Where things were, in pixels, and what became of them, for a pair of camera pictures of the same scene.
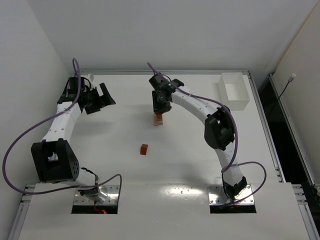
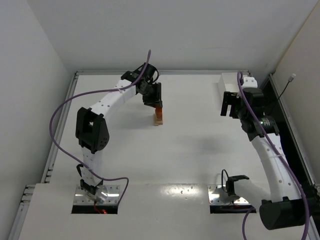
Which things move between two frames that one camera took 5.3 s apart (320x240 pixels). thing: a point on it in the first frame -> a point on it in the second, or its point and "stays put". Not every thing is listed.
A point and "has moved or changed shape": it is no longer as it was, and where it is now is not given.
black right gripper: (161, 108) -> (230, 100)
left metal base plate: (112, 191) stays put
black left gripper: (96, 103) -> (155, 100)
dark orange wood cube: (143, 150) has moved or changed shape
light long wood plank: (154, 119) stays put
